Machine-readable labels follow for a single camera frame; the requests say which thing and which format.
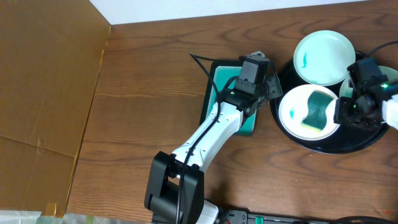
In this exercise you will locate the green yellow sponge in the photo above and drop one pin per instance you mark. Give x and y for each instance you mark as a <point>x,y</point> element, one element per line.
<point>317,104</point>

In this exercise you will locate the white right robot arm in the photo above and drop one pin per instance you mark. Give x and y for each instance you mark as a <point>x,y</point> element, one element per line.
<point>373,103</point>

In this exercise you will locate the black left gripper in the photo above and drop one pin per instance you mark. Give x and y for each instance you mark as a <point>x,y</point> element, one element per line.
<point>274,88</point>

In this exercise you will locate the round black tray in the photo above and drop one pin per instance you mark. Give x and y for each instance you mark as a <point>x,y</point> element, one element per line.
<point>345,139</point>

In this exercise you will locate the brown cardboard panel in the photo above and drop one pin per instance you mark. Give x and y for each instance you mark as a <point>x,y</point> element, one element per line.
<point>51,54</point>

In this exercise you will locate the white plate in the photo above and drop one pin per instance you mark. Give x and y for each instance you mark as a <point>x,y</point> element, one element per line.
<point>293,109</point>

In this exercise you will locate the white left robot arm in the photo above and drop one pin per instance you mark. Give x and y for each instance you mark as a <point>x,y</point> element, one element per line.
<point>175,189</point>

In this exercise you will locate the mint green plate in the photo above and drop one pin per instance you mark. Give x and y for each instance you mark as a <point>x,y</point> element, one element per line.
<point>347,91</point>
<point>322,57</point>

